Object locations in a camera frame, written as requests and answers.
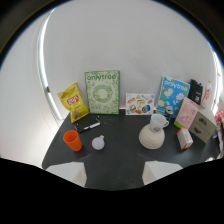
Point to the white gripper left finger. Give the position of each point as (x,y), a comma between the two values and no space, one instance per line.
(68,171)

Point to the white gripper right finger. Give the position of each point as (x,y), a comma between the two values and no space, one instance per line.
(156,170)

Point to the orange plastic cup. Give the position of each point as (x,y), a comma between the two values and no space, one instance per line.
(73,140)

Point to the small orange white carton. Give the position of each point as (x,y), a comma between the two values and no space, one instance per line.
(184,138)

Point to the white printed mug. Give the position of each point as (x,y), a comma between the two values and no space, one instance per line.
(158,122)

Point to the black pen case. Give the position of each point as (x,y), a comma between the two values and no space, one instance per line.
(87,123)

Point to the pink box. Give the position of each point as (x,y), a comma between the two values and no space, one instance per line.
(186,113)

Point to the beige mini drawer chest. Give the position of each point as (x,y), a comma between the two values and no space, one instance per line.
(203,125)

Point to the white food picture card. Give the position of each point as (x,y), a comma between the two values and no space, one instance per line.
(140,104)

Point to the yellow chips bag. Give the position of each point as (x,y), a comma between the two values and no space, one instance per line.
(74,103)

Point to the blue onlytree box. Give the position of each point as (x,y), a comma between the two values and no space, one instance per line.
(172,96)

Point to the red patterned cloth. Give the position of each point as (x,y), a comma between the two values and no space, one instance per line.
(220,128)

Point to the green onlytree box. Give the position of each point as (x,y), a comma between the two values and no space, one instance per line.
(102,92)

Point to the black pouch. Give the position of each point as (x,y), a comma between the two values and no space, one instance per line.
(196,91)

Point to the white pink bottle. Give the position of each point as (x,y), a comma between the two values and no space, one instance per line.
(207,94)

